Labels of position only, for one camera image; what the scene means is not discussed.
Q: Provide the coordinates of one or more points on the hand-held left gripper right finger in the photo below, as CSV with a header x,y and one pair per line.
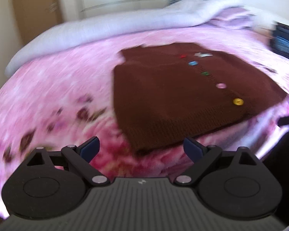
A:
x,y
193,149

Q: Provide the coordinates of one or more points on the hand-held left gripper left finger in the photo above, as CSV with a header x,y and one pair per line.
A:
x,y
90,148

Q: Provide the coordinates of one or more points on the brown knit cardigan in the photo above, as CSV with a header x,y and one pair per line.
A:
x,y
163,101

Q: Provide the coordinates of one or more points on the pink floral blanket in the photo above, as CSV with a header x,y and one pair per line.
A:
x,y
62,89

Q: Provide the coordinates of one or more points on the pale grey ribbed quilt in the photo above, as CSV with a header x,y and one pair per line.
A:
x,y
98,31

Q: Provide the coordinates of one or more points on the lilac folded blanket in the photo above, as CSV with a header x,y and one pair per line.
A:
x,y
233,18

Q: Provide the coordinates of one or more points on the wooden door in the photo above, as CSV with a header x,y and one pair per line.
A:
x,y
31,2

